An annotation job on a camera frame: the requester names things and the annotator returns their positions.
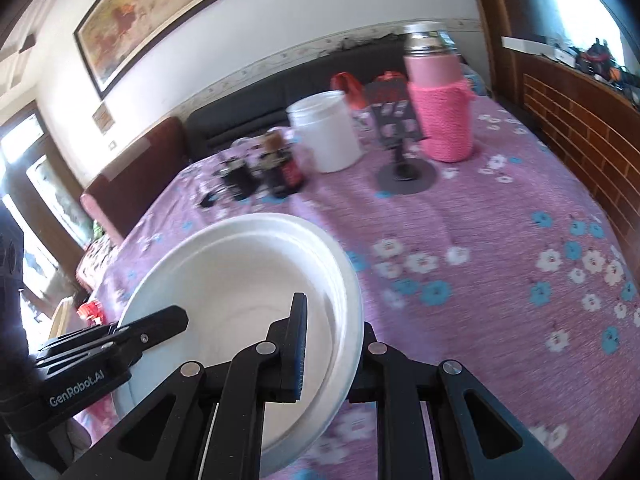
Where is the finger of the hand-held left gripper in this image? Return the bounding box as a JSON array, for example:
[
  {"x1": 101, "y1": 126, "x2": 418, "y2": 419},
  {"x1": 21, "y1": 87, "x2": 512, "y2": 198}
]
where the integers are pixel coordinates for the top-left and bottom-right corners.
[{"x1": 35, "y1": 305, "x2": 190, "y2": 376}]

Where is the black phone stand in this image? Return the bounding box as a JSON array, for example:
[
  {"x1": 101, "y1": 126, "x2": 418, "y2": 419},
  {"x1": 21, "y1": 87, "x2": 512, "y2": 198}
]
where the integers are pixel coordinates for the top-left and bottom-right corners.
[{"x1": 362, "y1": 77, "x2": 438, "y2": 196}]

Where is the brown wooden cabinet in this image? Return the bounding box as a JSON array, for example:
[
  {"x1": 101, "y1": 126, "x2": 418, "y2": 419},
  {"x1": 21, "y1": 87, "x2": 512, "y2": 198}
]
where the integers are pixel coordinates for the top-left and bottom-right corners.
[{"x1": 500, "y1": 35, "x2": 640, "y2": 271}]

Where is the wooden glass door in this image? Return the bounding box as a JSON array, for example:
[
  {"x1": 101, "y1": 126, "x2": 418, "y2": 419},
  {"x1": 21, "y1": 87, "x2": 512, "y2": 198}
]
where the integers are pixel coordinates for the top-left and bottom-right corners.
[{"x1": 0, "y1": 100, "x2": 96, "y2": 311}]

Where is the leaf-patterned blanket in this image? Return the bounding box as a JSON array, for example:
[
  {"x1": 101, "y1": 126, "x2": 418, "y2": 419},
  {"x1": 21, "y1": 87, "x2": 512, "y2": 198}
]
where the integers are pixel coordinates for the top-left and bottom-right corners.
[{"x1": 75, "y1": 235, "x2": 121, "y2": 291}]

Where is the brown wooden door frame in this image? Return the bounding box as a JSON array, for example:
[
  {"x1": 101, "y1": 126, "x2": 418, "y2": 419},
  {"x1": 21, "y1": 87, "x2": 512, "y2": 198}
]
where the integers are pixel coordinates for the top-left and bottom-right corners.
[{"x1": 462, "y1": 0, "x2": 526, "y2": 101}]

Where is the red plastic bag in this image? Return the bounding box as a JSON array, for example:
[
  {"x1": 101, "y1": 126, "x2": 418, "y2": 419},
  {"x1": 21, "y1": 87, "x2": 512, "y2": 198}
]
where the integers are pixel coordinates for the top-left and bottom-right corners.
[{"x1": 330, "y1": 72, "x2": 406, "y2": 111}]

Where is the black leather sofa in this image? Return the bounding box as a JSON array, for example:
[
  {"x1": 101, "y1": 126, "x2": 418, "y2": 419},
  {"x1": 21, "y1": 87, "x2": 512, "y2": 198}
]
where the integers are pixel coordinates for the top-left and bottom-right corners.
[{"x1": 186, "y1": 35, "x2": 481, "y2": 163}]

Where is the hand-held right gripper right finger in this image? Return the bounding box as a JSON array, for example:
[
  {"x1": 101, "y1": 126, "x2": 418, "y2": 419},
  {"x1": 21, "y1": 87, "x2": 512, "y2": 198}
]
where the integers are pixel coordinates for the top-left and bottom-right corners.
[{"x1": 347, "y1": 321, "x2": 576, "y2": 480}]

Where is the pile of dark small items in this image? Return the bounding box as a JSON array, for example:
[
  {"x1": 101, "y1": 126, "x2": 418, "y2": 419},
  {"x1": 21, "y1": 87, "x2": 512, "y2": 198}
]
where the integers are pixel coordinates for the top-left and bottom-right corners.
[{"x1": 575, "y1": 39, "x2": 628, "y2": 82}]

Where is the white flat box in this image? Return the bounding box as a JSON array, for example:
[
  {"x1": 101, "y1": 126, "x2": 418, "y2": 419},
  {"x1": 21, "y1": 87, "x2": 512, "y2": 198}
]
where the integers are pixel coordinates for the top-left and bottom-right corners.
[{"x1": 502, "y1": 35, "x2": 576, "y2": 66}]

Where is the framed horse painting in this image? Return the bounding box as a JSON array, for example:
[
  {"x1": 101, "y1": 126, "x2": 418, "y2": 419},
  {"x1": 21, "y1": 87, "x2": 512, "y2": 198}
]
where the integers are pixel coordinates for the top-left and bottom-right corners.
[{"x1": 74, "y1": 0, "x2": 276, "y2": 101}]

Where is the dark glass bottle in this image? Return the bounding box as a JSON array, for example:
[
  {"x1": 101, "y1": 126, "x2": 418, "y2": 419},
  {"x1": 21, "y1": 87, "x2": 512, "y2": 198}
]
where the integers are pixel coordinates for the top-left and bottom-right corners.
[
  {"x1": 260, "y1": 132, "x2": 305, "y2": 198},
  {"x1": 220, "y1": 157, "x2": 257, "y2": 202}
]

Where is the pink thermos bottle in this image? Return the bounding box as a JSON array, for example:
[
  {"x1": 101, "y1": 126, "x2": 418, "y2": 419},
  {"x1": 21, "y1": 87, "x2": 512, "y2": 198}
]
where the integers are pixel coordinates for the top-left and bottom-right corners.
[{"x1": 402, "y1": 22, "x2": 475, "y2": 163}]

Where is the large white bowl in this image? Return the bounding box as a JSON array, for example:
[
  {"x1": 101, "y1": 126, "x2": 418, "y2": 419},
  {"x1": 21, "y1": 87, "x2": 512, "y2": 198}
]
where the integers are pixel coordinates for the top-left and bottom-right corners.
[{"x1": 114, "y1": 213, "x2": 365, "y2": 478}]

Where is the white plastic jar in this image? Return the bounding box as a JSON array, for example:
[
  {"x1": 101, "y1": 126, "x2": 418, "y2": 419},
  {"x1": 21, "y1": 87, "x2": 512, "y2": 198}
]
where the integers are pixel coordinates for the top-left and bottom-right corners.
[{"x1": 286, "y1": 91, "x2": 363, "y2": 173}]

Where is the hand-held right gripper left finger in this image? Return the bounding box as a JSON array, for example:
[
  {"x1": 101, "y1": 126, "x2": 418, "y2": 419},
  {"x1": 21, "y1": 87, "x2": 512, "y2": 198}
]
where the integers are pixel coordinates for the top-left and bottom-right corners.
[{"x1": 62, "y1": 292, "x2": 308, "y2": 480}]

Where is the purple floral tablecloth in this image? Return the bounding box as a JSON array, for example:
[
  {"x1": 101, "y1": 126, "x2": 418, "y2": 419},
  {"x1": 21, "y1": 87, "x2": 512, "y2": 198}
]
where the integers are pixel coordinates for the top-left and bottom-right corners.
[{"x1": 75, "y1": 95, "x2": 640, "y2": 480}]

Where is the small framed wall notice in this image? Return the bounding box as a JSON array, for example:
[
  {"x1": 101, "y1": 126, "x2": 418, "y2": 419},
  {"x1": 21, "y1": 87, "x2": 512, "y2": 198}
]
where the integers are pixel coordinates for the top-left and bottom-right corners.
[{"x1": 91, "y1": 102, "x2": 116, "y2": 136}]

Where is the maroon fabric sofa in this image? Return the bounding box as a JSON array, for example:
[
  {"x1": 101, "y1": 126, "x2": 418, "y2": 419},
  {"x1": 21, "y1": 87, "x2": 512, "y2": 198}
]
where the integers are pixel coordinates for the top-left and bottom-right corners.
[{"x1": 80, "y1": 116, "x2": 193, "y2": 246}]

